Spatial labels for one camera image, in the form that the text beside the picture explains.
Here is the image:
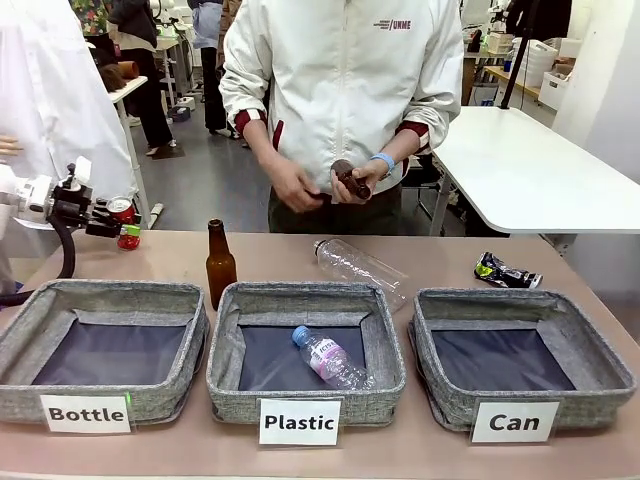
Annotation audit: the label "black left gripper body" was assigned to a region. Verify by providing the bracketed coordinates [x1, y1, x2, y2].
[48, 183, 97, 230]

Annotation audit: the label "crushed red soda can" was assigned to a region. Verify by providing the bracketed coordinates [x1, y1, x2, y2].
[107, 195, 144, 251]

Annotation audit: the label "brown glass beer bottle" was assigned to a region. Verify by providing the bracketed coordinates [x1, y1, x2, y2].
[205, 218, 239, 313]
[331, 158, 373, 201]

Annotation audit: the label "large clear plastic bottle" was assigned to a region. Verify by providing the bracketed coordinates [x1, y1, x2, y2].
[312, 237, 409, 314]

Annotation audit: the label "crushed black drink can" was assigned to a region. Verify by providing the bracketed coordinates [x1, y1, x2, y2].
[473, 250, 545, 290]

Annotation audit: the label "person's right forearm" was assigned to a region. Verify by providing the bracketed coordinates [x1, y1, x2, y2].
[242, 118, 282, 166]

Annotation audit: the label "grey fabric basket labelled Bottle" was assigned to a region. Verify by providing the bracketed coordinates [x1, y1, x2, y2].
[0, 279, 209, 427]

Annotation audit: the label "grey fabric basket labelled Plastic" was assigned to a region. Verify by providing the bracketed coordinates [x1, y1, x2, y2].
[205, 280, 408, 428]

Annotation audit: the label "white Can label sign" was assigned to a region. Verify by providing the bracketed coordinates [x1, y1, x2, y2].
[469, 399, 561, 446]

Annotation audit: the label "grey fabric basket labelled Can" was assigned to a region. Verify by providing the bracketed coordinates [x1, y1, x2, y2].
[408, 287, 639, 433]

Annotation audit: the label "person's right hand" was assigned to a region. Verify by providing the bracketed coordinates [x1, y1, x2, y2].
[264, 153, 325, 215]

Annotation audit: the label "person's left hand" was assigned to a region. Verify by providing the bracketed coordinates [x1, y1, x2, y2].
[331, 162, 394, 206]

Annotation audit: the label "white background desk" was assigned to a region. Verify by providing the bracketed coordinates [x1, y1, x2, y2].
[110, 74, 167, 224]

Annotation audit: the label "white lab coat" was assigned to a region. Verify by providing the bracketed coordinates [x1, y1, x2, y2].
[0, 0, 139, 232]

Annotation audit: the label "brown wig mannequin head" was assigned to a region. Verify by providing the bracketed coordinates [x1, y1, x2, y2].
[101, 63, 128, 93]

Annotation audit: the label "background person in dark clothes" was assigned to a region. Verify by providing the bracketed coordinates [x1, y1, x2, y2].
[105, 0, 177, 157]

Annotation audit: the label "background person in blue shirt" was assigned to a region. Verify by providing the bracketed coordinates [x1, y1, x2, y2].
[191, 0, 236, 139]

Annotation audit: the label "white Bottle label sign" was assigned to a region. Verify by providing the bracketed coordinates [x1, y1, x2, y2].
[39, 393, 133, 435]

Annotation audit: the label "dark olive trousers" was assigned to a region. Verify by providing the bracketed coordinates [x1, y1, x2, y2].
[267, 182, 404, 235]

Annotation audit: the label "small blue-capped plastic bottle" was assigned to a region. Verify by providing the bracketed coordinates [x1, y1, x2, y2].
[290, 324, 377, 391]

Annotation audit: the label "white zip jacket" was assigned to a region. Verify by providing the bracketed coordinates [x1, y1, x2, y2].
[218, 0, 465, 195]

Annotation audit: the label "white Plastic label sign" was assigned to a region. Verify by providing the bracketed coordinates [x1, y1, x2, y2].
[257, 396, 345, 448]

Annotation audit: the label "light blue wristband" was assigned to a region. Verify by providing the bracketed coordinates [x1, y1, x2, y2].
[369, 151, 397, 177]

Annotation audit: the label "large white table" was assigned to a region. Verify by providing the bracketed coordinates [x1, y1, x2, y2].
[430, 105, 640, 237]

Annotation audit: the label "black tripod pole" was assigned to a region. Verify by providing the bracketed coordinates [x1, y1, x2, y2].
[499, 0, 535, 111]

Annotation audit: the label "white storage crate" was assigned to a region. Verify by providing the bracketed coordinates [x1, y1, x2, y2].
[538, 69, 574, 107]

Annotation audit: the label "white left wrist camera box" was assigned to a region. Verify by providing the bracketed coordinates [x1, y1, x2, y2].
[60, 155, 94, 192]

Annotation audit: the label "black corrugated cable hose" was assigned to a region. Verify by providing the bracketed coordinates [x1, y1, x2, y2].
[0, 215, 77, 307]

